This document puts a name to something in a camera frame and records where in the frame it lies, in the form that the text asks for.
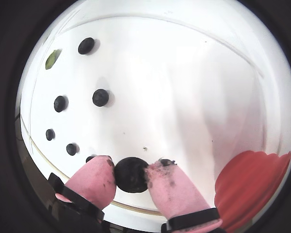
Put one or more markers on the pink sleeved gripper finger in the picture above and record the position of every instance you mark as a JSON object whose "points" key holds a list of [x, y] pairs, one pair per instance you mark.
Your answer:
{"points": [[92, 182], [174, 191]]}

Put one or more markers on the red collapsible cup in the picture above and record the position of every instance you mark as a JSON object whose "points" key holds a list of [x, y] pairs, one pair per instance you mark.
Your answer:
{"points": [[247, 189]]}

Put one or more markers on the green leaf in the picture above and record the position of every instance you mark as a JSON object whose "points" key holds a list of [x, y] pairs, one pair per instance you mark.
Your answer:
{"points": [[51, 60]]}

